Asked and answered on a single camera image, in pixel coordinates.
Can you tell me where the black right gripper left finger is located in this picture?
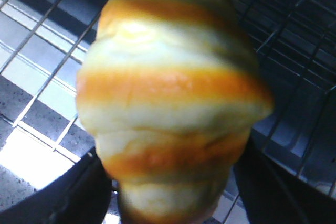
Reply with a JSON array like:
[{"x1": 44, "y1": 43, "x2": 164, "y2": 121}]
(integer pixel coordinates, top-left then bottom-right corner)
[{"x1": 1, "y1": 148, "x2": 112, "y2": 223}]

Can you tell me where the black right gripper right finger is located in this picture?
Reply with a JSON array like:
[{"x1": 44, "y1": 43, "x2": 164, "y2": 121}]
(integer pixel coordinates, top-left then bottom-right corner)
[{"x1": 233, "y1": 133, "x2": 335, "y2": 223}]

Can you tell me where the yellow orange croissant bread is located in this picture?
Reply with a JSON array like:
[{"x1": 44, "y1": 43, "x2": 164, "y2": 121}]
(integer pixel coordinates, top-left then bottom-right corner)
[{"x1": 76, "y1": 0, "x2": 274, "y2": 223}]

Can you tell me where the white toaster oven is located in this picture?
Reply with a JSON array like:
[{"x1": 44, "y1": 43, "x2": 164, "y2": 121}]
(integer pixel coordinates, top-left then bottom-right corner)
[{"x1": 0, "y1": 0, "x2": 336, "y2": 224}]

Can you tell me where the metal wire oven rack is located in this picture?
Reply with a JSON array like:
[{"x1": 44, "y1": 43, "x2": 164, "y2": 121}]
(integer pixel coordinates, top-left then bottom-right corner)
[{"x1": 0, "y1": 0, "x2": 336, "y2": 198}]

